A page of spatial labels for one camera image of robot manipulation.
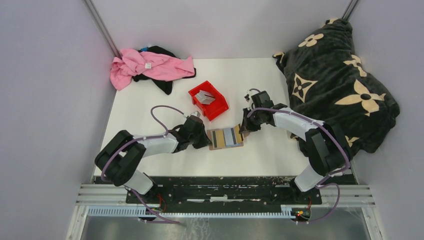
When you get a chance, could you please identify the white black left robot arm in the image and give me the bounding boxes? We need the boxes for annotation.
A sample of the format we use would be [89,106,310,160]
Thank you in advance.
[94,115,212,204]

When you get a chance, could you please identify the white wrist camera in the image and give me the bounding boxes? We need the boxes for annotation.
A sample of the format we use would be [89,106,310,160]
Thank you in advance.
[244,91,255,110]
[186,111,201,119]

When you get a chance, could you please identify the black floral blanket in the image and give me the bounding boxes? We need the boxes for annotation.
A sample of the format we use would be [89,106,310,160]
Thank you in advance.
[273,18,400,154]

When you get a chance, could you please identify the stack of credit cards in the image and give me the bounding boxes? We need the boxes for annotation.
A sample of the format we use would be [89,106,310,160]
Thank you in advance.
[195,90,216,105]

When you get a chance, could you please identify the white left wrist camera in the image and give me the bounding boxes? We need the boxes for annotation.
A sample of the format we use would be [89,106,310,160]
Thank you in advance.
[186,111,201,119]

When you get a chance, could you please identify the red plastic bin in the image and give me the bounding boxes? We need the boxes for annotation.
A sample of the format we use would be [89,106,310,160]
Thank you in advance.
[188,81,229,121]

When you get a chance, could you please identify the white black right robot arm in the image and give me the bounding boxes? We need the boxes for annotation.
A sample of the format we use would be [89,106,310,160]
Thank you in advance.
[239,88,353,204]

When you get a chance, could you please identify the tan leather card holder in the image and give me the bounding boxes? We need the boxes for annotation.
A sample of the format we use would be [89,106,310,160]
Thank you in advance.
[206,125,244,151]

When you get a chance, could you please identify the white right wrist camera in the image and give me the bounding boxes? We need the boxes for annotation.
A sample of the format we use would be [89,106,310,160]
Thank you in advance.
[244,91,255,110]

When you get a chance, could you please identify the aluminium rail frame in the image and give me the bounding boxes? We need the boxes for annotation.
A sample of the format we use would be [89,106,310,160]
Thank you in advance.
[66,183,382,240]

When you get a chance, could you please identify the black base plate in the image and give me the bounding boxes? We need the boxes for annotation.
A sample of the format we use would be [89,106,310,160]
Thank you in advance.
[140,176,322,205]

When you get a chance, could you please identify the pink cloth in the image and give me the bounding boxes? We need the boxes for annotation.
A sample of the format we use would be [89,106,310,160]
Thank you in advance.
[109,48,196,91]

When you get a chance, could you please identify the gold credit card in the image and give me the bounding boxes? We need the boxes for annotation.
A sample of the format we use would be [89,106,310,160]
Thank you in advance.
[211,129,226,149]
[233,124,244,145]

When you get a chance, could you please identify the black garment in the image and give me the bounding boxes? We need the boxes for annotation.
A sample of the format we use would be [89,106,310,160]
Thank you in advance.
[121,45,197,95]

